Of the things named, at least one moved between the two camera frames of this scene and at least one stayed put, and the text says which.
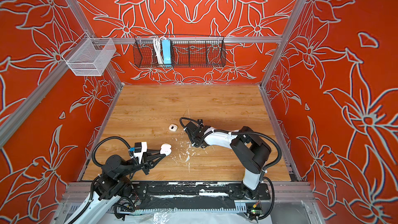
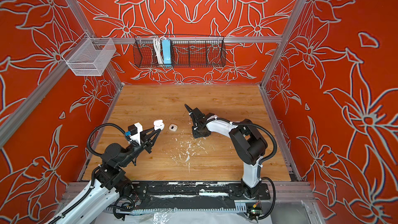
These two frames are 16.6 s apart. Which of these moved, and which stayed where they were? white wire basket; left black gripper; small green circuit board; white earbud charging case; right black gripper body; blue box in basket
Moved: left black gripper; right black gripper body
Stayed: white earbud charging case; small green circuit board; blue box in basket; white wire basket
